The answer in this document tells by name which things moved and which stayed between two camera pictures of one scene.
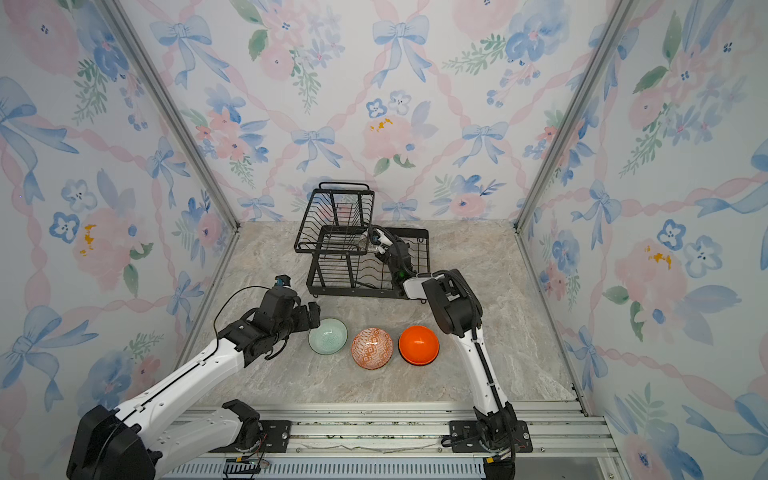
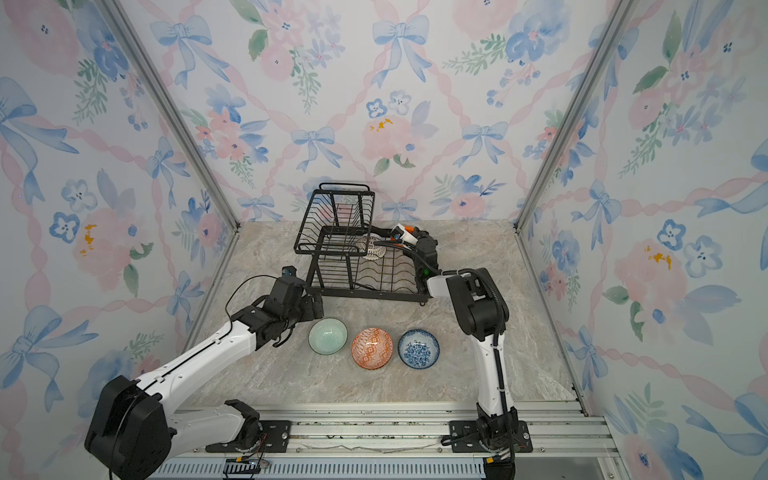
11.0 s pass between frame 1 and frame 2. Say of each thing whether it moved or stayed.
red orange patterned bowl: stayed
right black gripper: moved
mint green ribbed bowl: stayed
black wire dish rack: stayed
